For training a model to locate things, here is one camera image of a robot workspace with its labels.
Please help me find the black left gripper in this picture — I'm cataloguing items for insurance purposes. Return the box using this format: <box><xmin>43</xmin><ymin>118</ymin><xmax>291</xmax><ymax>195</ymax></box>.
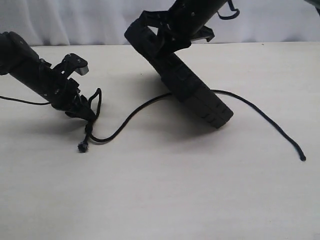
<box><xmin>42</xmin><ymin>65</ymin><xmax>96</xmax><ymax>122</ymax></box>

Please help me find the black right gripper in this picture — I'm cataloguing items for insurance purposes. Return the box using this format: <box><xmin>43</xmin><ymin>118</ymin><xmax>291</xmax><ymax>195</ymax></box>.
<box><xmin>138</xmin><ymin>4</ymin><xmax>200</xmax><ymax>54</ymax></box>

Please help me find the black braided rope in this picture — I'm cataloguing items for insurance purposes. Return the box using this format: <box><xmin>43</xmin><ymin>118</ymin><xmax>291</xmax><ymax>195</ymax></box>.
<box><xmin>76</xmin><ymin>87</ymin><xmax>307</xmax><ymax>162</ymax></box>

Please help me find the black plastic carrying case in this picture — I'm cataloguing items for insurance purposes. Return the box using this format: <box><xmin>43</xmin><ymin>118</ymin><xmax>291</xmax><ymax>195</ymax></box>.
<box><xmin>124</xmin><ymin>19</ymin><xmax>234</xmax><ymax>129</ymax></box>

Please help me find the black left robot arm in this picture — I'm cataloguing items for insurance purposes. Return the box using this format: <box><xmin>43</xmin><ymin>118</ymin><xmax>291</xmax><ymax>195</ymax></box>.
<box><xmin>0</xmin><ymin>31</ymin><xmax>96</xmax><ymax>121</ymax></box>

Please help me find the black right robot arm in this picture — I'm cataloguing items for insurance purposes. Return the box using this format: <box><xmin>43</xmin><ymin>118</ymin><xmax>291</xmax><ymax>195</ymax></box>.
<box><xmin>140</xmin><ymin>0</ymin><xmax>227</xmax><ymax>57</ymax></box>

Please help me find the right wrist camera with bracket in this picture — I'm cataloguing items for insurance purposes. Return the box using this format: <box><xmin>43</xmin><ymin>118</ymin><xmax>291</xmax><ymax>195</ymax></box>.
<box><xmin>189</xmin><ymin>26</ymin><xmax>215</xmax><ymax>43</ymax></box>

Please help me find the thin black right cable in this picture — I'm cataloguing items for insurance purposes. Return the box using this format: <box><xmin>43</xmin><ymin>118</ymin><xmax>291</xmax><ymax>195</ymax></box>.
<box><xmin>216</xmin><ymin>0</ymin><xmax>241</xmax><ymax>20</ymax></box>

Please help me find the thin black cable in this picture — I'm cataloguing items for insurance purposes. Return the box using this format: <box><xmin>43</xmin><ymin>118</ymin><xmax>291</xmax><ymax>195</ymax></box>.
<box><xmin>0</xmin><ymin>94</ymin><xmax>51</xmax><ymax>106</ymax></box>
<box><xmin>216</xmin><ymin>0</ymin><xmax>241</xmax><ymax>20</ymax></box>

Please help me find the thin black left cable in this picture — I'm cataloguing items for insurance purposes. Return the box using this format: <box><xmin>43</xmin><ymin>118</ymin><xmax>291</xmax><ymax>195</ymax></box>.
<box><xmin>0</xmin><ymin>94</ymin><xmax>51</xmax><ymax>106</ymax></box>

